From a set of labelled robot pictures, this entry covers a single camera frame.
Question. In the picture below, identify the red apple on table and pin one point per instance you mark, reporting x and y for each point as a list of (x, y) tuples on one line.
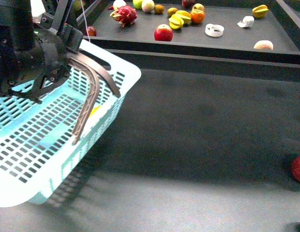
[(295, 168)]

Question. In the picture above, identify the yellow starfruit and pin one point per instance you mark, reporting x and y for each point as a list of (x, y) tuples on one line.
[(184, 15), (176, 22), (260, 11)]

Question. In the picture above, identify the small red apple left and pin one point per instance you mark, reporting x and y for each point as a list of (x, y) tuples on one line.
[(90, 31)]

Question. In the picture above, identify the light blue plastic shopping basket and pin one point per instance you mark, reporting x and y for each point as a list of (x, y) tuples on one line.
[(36, 151)]

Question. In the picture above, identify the pink peach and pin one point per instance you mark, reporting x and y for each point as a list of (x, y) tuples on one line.
[(264, 44)]

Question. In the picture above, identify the yellow red mango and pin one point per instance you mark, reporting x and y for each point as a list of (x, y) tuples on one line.
[(198, 6)]

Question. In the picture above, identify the pink dragon fruit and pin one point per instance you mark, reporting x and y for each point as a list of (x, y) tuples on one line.
[(125, 15)]

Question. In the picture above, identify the green apple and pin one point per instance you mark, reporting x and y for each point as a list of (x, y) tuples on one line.
[(137, 4)]

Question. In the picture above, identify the dark purple fruit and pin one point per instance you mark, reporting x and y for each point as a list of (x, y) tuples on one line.
[(187, 3)]

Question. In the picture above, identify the orange persimmon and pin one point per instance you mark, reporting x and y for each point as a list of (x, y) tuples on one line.
[(197, 16)]

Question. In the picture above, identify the grey basket handle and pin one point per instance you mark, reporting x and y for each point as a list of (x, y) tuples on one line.
[(93, 71)]

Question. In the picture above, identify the brown kiwi left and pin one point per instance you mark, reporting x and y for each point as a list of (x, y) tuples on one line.
[(159, 9)]

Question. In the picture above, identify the yellow starfruit front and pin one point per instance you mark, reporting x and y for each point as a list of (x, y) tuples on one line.
[(176, 22)]

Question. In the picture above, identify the yellow fruit in basket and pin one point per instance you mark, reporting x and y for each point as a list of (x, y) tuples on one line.
[(94, 110)]

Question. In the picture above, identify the brown kiwi right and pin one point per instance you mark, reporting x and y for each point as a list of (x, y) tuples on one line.
[(171, 11)]

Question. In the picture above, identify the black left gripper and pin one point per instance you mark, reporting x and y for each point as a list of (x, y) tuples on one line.
[(38, 63)]

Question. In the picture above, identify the crumpled white foam net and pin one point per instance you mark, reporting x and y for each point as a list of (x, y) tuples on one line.
[(246, 22)]

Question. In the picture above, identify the yellow starfruit behind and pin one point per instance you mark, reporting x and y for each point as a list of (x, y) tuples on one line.
[(184, 15)]

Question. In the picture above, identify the yellow starfruit far right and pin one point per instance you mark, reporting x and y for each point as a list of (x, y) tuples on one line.
[(260, 11)]

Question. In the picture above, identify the brown kiwi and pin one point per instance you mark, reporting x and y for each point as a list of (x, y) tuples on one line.
[(159, 9), (171, 11)]

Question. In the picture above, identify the beige round melon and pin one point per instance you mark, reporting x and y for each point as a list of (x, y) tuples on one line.
[(147, 5)]

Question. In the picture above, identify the white round fruit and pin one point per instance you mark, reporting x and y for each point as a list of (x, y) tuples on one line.
[(118, 3)]

